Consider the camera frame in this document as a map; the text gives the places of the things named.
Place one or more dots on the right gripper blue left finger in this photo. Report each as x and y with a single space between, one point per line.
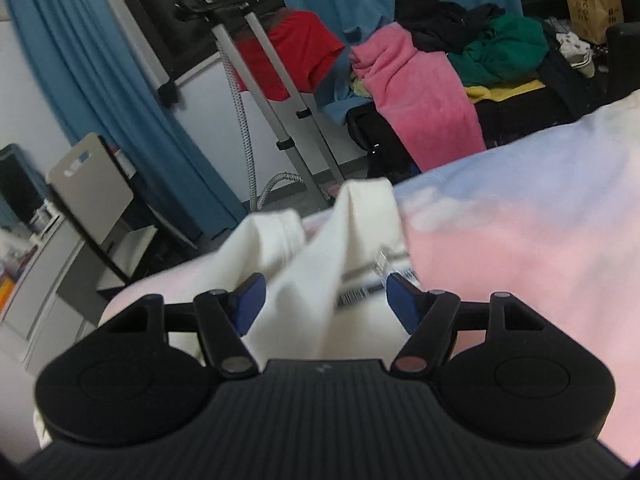
219 319

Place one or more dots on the green garment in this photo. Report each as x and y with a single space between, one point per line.
509 49

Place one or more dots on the white zip-up jacket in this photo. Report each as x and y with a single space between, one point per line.
131 382

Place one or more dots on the black sofa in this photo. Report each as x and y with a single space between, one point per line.
563 96

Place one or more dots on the wavy frame mirror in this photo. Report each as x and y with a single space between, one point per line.
23 189

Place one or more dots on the blue curtain left panel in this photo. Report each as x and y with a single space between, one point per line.
93 83

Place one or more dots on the pink garment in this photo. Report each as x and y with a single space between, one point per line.
420 95

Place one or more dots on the white dresser desk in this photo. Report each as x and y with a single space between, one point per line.
55 302

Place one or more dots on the red garment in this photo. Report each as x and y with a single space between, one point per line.
305 46

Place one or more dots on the beige black chair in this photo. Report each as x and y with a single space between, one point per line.
132 241

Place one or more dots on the brown paper bag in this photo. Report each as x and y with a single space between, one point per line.
591 19

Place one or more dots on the black garment pile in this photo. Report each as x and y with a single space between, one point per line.
444 26

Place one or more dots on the pastel rainbow bed blanket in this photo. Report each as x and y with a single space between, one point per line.
554 220

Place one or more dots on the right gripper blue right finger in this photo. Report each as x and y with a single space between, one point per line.
433 320

